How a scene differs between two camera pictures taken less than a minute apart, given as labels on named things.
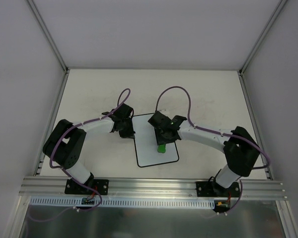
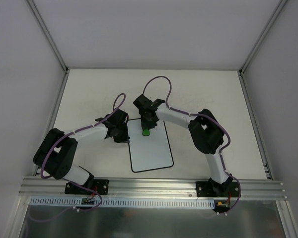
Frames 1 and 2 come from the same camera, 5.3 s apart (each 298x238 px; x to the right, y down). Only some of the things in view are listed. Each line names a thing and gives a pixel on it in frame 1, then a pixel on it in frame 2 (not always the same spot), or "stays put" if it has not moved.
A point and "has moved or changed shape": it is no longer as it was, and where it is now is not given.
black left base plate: [101, 185] stays put
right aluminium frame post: [247, 60] stays put
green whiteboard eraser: [161, 148] -> [146, 132]
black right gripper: [164, 138] -> [147, 123]
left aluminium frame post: [48, 35] stays put
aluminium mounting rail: [151, 187] stays put
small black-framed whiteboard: [146, 146] has moved or changed shape
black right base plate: [212, 189] stays put
